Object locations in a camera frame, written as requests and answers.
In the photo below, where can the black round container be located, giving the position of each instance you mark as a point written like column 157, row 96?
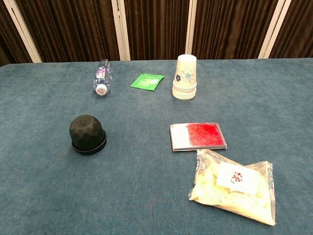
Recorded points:
column 84, row 128

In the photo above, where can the black round lid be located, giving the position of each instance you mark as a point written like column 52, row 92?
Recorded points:
column 89, row 151

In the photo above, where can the green foil sachet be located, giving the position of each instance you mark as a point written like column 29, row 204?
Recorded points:
column 146, row 81

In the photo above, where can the red and white ink pad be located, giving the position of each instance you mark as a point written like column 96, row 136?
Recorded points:
column 203, row 134

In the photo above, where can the stack of floral paper cups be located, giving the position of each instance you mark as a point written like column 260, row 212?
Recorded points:
column 185, row 73

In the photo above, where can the clear plastic water bottle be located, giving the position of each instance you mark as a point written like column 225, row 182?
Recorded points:
column 102, row 78

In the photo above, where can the blue felt table cover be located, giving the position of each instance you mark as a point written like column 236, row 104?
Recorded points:
column 146, row 183

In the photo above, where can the clear zip bag white contents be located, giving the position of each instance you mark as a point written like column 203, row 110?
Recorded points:
column 234, row 195

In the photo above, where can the dark brown pleated curtain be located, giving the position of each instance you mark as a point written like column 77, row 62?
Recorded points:
column 73, row 29

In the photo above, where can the white frame post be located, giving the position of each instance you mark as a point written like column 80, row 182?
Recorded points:
column 190, row 24
column 274, row 27
column 121, row 31
column 23, row 30

